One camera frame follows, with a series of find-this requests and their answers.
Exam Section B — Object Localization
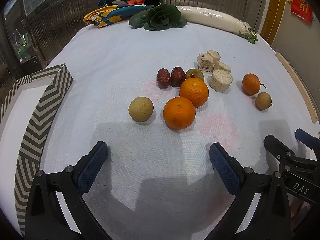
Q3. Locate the colourful patterned cloth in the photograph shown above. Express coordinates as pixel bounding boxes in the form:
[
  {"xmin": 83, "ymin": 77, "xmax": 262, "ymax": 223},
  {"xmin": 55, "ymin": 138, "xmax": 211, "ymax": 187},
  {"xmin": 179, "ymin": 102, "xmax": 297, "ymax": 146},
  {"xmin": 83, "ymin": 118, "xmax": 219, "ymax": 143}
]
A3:
[{"xmin": 84, "ymin": 0, "xmax": 163, "ymax": 28}]

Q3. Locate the white radish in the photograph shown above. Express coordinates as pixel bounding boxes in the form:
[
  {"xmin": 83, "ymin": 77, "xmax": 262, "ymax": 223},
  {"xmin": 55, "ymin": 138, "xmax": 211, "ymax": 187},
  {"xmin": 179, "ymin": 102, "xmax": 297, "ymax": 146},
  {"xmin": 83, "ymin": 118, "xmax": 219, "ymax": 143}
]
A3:
[{"xmin": 176, "ymin": 5, "xmax": 258, "ymax": 44}]

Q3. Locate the red wall decoration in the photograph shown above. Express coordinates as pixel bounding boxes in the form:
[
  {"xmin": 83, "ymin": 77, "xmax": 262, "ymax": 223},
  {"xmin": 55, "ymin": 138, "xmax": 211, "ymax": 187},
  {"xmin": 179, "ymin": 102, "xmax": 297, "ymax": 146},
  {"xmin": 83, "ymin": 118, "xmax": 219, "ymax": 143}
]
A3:
[{"xmin": 287, "ymin": 0, "xmax": 314, "ymax": 25}]

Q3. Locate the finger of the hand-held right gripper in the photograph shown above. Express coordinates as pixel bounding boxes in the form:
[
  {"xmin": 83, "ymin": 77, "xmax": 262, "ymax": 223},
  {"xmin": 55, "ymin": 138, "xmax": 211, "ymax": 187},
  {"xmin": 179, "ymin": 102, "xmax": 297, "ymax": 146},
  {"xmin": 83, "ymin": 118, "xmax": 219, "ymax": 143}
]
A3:
[
  {"xmin": 264, "ymin": 134, "xmax": 302, "ymax": 167},
  {"xmin": 294, "ymin": 128, "xmax": 320, "ymax": 161}
]

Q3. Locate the white tablecloth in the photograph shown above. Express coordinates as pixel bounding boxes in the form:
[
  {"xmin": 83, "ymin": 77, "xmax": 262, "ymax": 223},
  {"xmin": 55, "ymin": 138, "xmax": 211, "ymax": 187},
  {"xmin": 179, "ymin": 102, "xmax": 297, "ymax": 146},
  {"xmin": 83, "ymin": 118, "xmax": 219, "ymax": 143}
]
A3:
[{"xmin": 0, "ymin": 20, "xmax": 319, "ymax": 240}]

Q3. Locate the striped cardboard box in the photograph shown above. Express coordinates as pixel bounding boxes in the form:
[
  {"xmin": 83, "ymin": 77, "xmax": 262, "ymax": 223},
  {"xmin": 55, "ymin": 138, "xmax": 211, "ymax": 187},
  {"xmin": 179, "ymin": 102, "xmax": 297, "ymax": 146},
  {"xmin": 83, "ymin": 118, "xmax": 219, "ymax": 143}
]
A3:
[{"xmin": 0, "ymin": 64, "xmax": 74, "ymax": 238}]

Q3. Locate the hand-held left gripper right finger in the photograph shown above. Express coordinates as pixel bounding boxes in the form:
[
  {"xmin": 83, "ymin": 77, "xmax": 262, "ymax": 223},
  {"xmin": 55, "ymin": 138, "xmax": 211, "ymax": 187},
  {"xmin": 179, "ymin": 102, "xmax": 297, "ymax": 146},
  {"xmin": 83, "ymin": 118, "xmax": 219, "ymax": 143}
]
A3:
[{"xmin": 204, "ymin": 142, "xmax": 292, "ymax": 240}]

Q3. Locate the brown longan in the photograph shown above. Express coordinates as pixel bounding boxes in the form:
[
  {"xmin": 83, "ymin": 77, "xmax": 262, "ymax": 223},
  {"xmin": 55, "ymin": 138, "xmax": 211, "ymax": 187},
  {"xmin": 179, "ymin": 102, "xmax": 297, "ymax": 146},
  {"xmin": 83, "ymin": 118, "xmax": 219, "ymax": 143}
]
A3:
[
  {"xmin": 185, "ymin": 68, "xmax": 205, "ymax": 82},
  {"xmin": 255, "ymin": 92, "xmax": 273, "ymax": 110},
  {"xmin": 128, "ymin": 97, "xmax": 154, "ymax": 123}
]

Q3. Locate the wooden edge strip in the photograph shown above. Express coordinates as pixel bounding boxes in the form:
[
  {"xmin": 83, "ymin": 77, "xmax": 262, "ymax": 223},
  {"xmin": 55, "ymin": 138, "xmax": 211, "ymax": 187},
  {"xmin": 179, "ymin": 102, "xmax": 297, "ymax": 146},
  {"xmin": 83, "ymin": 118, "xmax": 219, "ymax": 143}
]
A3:
[{"xmin": 275, "ymin": 52, "xmax": 319, "ymax": 124}]

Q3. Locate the beige puffed snack roll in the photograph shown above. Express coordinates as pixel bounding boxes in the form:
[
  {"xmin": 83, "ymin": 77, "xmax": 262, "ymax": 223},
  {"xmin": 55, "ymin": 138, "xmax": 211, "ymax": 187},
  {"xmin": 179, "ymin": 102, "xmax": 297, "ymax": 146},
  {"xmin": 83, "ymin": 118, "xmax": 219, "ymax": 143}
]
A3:
[
  {"xmin": 197, "ymin": 53, "xmax": 214, "ymax": 72},
  {"xmin": 207, "ymin": 50, "xmax": 222, "ymax": 62},
  {"xmin": 213, "ymin": 60, "xmax": 232, "ymax": 73},
  {"xmin": 209, "ymin": 69, "xmax": 233, "ymax": 92}
]

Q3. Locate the red jujube date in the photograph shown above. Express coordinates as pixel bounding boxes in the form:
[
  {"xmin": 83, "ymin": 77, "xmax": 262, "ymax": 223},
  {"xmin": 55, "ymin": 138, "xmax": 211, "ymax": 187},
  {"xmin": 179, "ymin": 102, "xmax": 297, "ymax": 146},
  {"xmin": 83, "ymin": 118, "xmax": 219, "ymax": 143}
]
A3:
[
  {"xmin": 170, "ymin": 66, "xmax": 186, "ymax": 87},
  {"xmin": 157, "ymin": 68, "xmax": 171, "ymax": 89}
]

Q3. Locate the glass-fronted cabinet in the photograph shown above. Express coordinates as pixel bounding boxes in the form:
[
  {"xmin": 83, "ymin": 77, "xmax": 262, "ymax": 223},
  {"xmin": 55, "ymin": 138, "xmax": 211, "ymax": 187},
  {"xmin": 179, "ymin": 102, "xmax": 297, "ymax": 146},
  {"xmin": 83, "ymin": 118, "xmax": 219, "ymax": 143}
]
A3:
[{"xmin": 4, "ymin": 12, "xmax": 38, "ymax": 65}]

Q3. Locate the yellow door frame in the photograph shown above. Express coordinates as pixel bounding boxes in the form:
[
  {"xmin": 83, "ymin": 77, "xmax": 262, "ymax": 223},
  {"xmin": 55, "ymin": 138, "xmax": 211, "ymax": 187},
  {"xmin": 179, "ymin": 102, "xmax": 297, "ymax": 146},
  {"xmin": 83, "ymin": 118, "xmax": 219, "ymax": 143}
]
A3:
[{"xmin": 260, "ymin": 0, "xmax": 290, "ymax": 45}]

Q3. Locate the green bok choy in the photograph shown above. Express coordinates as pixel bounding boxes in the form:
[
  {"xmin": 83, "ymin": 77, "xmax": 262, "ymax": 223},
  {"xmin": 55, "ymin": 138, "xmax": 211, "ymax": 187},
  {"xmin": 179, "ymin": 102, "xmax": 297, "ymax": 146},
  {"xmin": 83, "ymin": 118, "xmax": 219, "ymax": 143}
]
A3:
[{"xmin": 129, "ymin": 4, "xmax": 188, "ymax": 31}]

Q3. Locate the small orange with stem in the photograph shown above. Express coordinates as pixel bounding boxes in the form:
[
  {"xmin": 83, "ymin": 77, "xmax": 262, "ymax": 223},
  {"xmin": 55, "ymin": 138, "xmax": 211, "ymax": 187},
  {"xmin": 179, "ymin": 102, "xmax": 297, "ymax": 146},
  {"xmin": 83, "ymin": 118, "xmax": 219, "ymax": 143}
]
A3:
[{"xmin": 242, "ymin": 73, "xmax": 267, "ymax": 96}]

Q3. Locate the orange mandarin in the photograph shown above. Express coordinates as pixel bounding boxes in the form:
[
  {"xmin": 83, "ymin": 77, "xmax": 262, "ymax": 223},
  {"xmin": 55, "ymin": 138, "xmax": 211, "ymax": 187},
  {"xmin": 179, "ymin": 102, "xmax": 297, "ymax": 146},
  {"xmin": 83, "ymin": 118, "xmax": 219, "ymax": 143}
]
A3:
[
  {"xmin": 179, "ymin": 77, "xmax": 209, "ymax": 108},
  {"xmin": 163, "ymin": 96, "xmax": 196, "ymax": 130}
]

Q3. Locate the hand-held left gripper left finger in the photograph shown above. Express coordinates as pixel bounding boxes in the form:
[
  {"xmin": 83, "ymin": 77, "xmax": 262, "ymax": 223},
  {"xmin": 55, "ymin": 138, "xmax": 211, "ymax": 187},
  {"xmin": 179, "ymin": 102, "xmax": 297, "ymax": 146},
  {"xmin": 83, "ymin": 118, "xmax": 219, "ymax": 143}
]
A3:
[{"xmin": 25, "ymin": 141, "xmax": 113, "ymax": 240}]

